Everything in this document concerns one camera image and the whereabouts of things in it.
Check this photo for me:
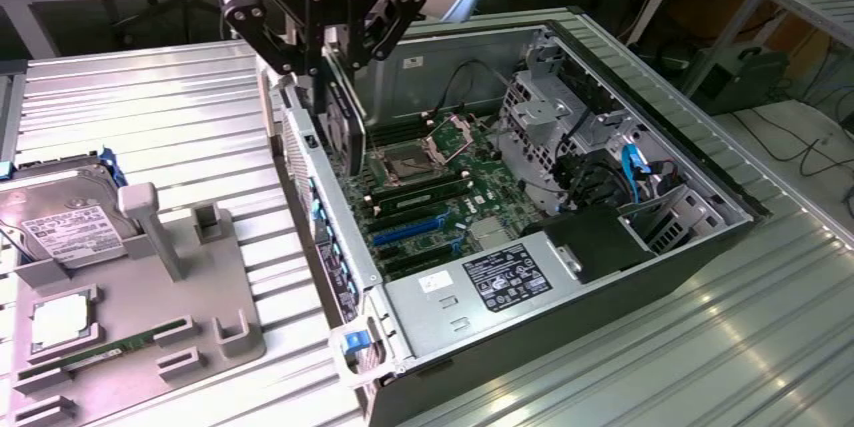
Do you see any black graphics card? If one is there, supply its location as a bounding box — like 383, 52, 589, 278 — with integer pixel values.
311, 22, 369, 181

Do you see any black RAM slot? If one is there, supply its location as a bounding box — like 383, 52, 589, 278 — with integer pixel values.
365, 126, 439, 152
365, 116, 435, 141

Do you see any long black expansion slot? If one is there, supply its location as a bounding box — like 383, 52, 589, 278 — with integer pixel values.
383, 242, 462, 276
365, 200, 443, 229

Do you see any blue expansion slot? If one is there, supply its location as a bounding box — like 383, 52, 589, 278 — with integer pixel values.
370, 214, 450, 248

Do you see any metal socket cover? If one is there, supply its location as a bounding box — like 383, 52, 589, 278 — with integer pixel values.
426, 114, 489, 158

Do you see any silver drive cage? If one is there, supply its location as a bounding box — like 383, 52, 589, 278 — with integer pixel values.
497, 29, 669, 213

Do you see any CPU socket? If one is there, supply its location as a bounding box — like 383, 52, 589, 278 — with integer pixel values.
377, 144, 442, 183

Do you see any green motherboard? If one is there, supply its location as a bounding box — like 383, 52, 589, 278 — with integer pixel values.
326, 111, 556, 281

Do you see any installed RAM stick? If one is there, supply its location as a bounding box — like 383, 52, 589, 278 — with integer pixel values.
370, 177, 473, 211

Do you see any silver hard disk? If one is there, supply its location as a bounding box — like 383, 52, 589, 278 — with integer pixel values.
0, 154, 133, 268

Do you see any black box device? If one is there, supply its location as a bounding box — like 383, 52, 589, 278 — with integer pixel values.
693, 44, 793, 116

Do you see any grey parts rack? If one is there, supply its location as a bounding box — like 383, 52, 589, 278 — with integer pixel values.
10, 181, 269, 426

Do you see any silver disk bay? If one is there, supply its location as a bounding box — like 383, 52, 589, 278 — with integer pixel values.
617, 184, 736, 256

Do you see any silver power supply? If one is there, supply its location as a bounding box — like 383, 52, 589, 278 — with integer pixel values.
379, 239, 582, 363

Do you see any grey metal slat shelf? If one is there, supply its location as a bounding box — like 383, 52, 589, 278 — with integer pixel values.
686, 0, 854, 98

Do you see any blue case latch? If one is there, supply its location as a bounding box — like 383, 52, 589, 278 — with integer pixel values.
339, 329, 373, 351

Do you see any silver CPU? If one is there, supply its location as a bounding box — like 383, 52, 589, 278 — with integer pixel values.
30, 294, 95, 348

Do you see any black open PC case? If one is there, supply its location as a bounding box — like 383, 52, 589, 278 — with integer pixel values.
257, 5, 773, 426

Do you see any green RAM stick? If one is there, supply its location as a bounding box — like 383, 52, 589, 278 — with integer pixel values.
18, 319, 187, 381

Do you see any thin black looped wire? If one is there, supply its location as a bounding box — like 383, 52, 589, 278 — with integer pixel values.
430, 60, 516, 116

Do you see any grey metal frame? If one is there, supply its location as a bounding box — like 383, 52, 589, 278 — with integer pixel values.
0, 59, 28, 183

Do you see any black cable bundle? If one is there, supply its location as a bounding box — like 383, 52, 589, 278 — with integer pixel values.
553, 154, 633, 213

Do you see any blue SATA wire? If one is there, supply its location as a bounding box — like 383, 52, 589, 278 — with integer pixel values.
620, 141, 653, 206

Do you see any thin black disk wire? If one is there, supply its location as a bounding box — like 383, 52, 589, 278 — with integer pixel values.
0, 225, 34, 264

